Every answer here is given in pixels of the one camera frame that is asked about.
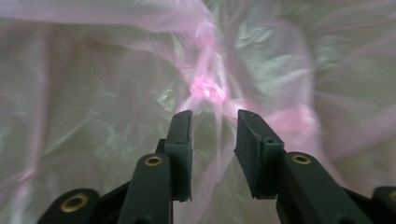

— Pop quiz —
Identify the pink plastic bag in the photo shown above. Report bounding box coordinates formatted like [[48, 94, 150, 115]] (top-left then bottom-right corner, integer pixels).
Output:
[[0, 0, 396, 224]]

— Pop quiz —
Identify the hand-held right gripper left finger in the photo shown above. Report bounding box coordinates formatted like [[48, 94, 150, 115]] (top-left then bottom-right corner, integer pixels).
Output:
[[117, 109, 193, 224]]

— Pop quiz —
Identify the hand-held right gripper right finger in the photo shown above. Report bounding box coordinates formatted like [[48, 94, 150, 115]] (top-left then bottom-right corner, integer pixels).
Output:
[[233, 108, 375, 224]]

